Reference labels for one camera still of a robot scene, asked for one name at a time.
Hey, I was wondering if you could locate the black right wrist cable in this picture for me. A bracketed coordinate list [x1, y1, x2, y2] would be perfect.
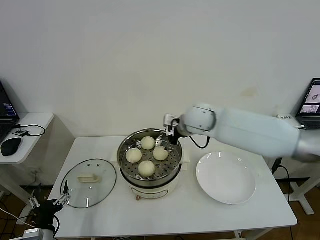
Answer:
[186, 134, 211, 149]

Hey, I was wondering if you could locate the glass lid with cream handle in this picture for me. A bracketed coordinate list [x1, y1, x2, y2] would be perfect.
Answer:
[60, 158, 118, 209]

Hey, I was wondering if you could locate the black cable with adapter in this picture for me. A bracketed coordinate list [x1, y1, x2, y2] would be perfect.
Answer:
[271, 157, 292, 203]

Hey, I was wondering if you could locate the black computer mouse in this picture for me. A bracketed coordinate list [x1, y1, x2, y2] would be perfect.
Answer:
[0, 137, 22, 157]

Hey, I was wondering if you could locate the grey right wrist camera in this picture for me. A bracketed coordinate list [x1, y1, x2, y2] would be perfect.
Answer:
[163, 113, 181, 126]

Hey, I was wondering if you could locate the perforated steel steamer basket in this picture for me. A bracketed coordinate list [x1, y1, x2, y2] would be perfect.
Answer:
[116, 128, 183, 183]

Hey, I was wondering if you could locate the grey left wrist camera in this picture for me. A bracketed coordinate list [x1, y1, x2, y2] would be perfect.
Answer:
[23, 227, 45, 240]

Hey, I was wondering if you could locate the white side table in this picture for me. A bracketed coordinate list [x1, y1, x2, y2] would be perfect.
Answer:
[0, 112, 55, 220]
[276, 113, 320, 216]

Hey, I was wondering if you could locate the cream electric cooker base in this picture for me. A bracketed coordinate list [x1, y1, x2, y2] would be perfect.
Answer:
[109, 147, 191, 202]

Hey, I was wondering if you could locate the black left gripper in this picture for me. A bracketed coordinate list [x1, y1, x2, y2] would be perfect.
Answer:
[27, 180, 72, 229]

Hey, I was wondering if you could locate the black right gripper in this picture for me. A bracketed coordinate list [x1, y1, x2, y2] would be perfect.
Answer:
[163, 124, 182, 152]

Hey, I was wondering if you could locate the grey laptop with image windows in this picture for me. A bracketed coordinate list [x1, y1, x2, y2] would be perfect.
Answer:
[294, 77, 320, 131]

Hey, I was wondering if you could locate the black drive cable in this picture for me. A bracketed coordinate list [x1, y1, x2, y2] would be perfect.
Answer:
[11, 124, 46, 138]

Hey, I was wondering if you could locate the white floor cable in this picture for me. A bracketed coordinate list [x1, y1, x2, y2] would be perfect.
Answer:
[0, 208, 33, 229]

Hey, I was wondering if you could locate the white round plate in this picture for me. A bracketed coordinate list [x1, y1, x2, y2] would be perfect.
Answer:
[195, 151, 257, 206]

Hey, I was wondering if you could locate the black laptop with dark screen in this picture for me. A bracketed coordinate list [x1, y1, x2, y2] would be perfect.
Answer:
[0, 81, 20, 144]

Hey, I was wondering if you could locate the white steamed baozi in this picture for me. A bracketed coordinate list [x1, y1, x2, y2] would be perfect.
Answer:
[137, 160, 156, 178]
[140, 136, 156, 151]
[125, 148, 143, 164]
[152, 146, 169, 161]

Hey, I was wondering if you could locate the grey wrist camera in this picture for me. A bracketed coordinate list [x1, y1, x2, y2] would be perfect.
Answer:
[163, 113, 181, 126]
[23, 227, 45, 240]

